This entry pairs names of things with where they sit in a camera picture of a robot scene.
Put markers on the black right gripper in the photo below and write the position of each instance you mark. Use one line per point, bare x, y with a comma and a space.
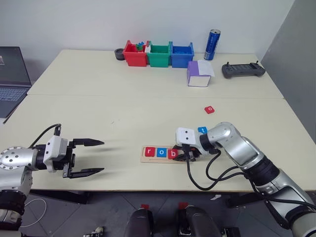
197, 152

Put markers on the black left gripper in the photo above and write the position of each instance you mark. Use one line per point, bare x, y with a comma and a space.
70, 160

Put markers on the red letter b block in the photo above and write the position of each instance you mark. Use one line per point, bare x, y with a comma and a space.
172, 153

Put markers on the blue letter t block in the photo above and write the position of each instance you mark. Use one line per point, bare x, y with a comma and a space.
203, 130

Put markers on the red letter o block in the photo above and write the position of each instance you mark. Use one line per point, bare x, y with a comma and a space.
209, 109

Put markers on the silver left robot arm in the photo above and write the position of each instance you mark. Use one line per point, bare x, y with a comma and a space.
14, 158

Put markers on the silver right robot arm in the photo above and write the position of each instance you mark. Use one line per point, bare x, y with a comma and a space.
247, 153

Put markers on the blue letter o block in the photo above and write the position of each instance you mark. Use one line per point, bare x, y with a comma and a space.
161, 152

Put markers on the red letter r block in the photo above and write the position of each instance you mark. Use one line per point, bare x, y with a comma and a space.
149, 152

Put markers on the wooden letter tray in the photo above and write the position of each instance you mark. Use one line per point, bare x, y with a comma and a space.
148, 159

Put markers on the red tag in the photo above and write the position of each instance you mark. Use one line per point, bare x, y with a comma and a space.
145, 206
183, 206

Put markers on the white paper scrap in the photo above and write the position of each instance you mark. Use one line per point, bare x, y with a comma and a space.
216, 197

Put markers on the dark rounded shape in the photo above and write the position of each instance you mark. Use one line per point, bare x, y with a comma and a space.
139, 224
197, 222

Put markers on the purple tissue box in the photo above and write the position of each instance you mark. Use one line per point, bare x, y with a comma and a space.
197, 76

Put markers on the blue plastic bin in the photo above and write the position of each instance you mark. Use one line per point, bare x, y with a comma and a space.
181, 60

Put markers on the green plastic bin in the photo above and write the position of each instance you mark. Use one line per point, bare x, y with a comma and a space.
159, 60

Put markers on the red plastic bin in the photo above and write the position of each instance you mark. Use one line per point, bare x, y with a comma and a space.
135, 59

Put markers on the grey handheld controller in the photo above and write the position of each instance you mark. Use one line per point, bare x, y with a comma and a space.
243, 70

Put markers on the grey laptop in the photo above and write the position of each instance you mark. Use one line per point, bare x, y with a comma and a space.
11, 81

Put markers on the white toy piece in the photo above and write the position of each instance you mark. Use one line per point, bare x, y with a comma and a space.
148, 48

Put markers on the green toy brick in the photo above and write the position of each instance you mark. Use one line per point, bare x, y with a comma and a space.
140, 48

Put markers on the blue drink can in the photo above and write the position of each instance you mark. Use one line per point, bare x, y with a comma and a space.
211, 45

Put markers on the blue toy brick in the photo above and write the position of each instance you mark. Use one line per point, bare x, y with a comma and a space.
141, 43

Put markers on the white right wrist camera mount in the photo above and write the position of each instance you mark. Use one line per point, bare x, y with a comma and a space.
187, 135

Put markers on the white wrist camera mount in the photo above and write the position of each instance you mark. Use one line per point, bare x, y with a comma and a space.
53, 148
187, 135

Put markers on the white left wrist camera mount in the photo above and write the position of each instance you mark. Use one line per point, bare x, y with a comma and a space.
53, 148

